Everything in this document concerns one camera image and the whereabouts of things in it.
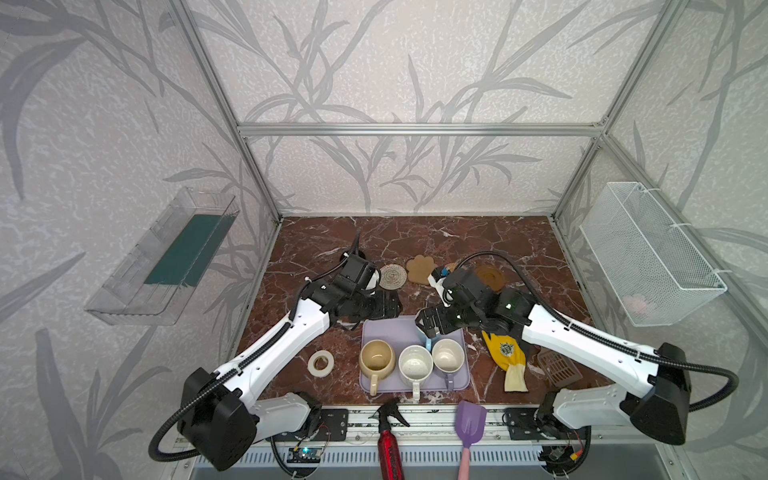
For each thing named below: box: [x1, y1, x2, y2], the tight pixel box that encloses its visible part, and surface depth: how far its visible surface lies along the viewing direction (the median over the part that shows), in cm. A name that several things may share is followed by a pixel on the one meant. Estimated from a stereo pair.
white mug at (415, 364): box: [398, 344, 434, 403], surface depth 78 cm
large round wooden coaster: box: [477, 266, 506, 292], surface depth 104 cm
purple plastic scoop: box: [455, 400, 487, 480], surface depth 74 cm
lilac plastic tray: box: [359, 315, 471, 393], surface depth 81 cm
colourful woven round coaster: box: [379, 264, 407, 291], surface depth 104 cm
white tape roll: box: [307, 350, 335, 378], surface depth 84 cm
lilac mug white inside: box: [432, 338, 465, 390], surface depth 81 cm
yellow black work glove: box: [482, 330, 529, 393], surface depth 83 cm
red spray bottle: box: [368, 403, 410, 480], surface depth 69 cm
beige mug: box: [359, 339, 396, 396], surface depth 78 cm
